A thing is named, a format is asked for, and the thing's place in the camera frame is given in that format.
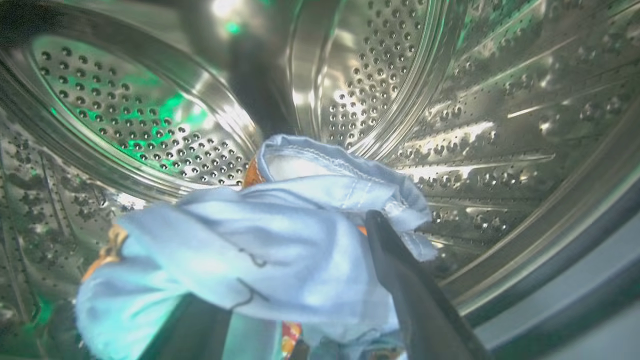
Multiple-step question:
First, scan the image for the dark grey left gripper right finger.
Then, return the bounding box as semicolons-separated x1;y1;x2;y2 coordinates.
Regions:
365;210;488;360

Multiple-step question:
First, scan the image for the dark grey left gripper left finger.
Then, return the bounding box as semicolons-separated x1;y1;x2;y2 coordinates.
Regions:
137;292;233;360

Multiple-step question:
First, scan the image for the white front-load washing machine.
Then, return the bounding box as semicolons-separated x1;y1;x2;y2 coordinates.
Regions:
0;0;640;360

